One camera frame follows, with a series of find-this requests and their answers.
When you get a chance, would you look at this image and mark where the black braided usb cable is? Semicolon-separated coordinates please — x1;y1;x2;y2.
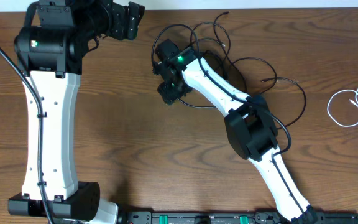
178;11;307;130

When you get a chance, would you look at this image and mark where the black thin usb cable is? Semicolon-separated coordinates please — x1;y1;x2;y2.
190;21;248;94

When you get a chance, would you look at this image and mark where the white usb cable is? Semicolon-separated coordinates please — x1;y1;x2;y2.
326;80;358;128

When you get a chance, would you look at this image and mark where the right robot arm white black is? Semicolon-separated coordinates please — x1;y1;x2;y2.
151;39;319;223

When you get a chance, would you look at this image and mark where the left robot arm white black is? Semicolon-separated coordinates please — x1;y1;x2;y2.
8;1;145;223

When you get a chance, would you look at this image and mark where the black mounting rail base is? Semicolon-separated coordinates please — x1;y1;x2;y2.
116;210;358;224

